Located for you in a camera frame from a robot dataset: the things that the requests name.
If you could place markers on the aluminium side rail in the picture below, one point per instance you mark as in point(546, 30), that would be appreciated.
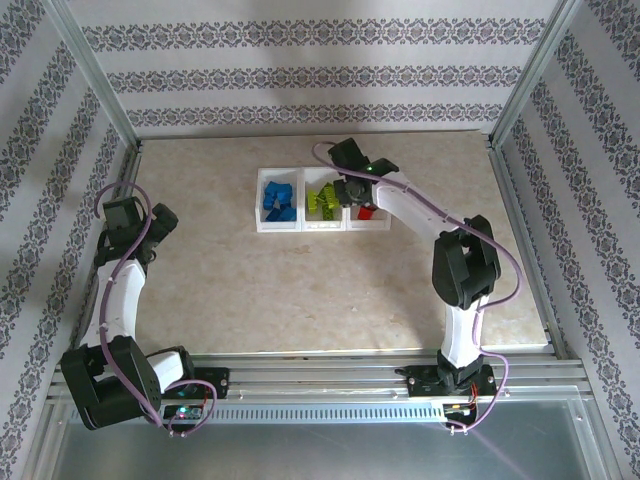
point(501, 170)
point(132, 165)

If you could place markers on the red lego brick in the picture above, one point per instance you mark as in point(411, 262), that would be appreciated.
point(366, 213)

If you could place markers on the left controller board with LED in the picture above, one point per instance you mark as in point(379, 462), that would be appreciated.
point(192, 412)

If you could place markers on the aluminium mounting rails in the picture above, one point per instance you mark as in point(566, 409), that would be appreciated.
point(320, 375)

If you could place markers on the aluminium frame post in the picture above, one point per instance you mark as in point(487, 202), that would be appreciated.
point(91, 65)
point(539, 65)

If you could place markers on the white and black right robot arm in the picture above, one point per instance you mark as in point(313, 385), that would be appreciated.
point(405, 205)

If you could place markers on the white three-compartment container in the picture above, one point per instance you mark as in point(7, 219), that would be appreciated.
point(280, 228)

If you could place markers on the blue lego brick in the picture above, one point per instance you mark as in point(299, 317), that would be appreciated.
point(288, 214)
point(268, 202)
point(285, 193)
point(274, 216)
point(272, 190)

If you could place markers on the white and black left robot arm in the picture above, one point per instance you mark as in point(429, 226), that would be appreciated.
point(122, 300)

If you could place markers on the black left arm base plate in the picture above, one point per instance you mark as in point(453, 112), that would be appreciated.
point(220, 382)

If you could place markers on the right controller board with LED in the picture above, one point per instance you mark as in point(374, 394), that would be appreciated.
point(457, 409)

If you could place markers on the lime green lego brick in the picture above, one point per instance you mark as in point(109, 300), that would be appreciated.
point(330, 191)
point(330, 202)
point(314, 198)
point(322, 213)

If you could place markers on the slotted metal strip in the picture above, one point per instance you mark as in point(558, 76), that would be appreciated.
point(320, 414)

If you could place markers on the shiny metal sheet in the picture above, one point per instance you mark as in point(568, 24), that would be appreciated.
point(320, 450)

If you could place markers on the controller board with led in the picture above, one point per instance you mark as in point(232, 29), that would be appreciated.
point(192, 412)
point(457, 409)

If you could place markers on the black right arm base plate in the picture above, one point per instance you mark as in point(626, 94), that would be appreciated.
point(420, 387)

